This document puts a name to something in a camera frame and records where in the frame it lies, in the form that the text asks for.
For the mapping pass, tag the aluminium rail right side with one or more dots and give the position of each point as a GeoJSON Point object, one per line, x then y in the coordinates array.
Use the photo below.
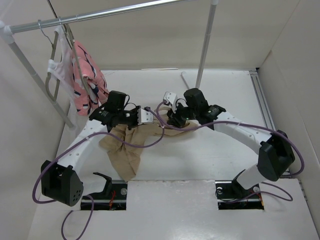
{"type": "Point", "coordinates": [267, 117]}

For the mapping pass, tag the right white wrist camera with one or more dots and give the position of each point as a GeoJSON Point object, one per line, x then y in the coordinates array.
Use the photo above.
{"type": "Point", "coordinates": [170, 99]}

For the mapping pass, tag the grey hanger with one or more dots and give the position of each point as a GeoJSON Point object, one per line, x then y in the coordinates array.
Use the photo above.
{"type": "Point", "coordinates": [53, 96]}

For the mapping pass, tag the white garment on hanger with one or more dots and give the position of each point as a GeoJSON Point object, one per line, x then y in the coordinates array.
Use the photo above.
{"type": "Point", "coordinates": [63, 70]}

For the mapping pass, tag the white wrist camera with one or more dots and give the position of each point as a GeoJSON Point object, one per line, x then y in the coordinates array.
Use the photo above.
{"type": "Point", "coordinates": [170, 99]}
{"type": "Point", "coordinates": [144, 117]}

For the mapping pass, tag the beige t shirt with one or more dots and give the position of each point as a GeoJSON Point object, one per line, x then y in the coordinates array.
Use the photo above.
{"type": "Point", "coordinates": [125, 149]}

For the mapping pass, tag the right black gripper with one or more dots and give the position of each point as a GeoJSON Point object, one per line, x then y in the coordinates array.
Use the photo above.
{"type": "Point", "coordinates": [173, 118]}

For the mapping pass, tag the pink patterned garment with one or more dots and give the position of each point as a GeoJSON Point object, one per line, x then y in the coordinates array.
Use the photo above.
{"type": "Point", "coordinates": [89, 83]}

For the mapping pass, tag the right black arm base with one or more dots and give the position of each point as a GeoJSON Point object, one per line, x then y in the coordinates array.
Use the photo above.
{"type": "Point", "coordinates": [231, 198]}

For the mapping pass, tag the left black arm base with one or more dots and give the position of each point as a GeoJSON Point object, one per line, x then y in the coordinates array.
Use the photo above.
{"type": "Point", "coordinates": [110, 192]}

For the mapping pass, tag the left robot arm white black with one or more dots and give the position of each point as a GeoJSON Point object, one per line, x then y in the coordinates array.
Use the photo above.
{"type": "Point", "coordinates": [60, 179]}

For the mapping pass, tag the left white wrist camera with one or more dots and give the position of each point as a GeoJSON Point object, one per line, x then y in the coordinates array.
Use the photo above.
{"type": "Point", "coordinates": [144, 117]}

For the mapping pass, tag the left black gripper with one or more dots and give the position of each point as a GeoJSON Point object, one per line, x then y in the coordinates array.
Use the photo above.
{"type": "Point", "coordinates": [135, 110]}

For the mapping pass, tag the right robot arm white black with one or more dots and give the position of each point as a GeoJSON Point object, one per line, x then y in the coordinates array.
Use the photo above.
{"type": "Point", "coordinates": [275, 153]}

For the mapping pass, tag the metal clothes rack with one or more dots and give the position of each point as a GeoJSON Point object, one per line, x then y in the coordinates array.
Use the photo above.
{"type": "Point", "coordinates": [7, 32]}

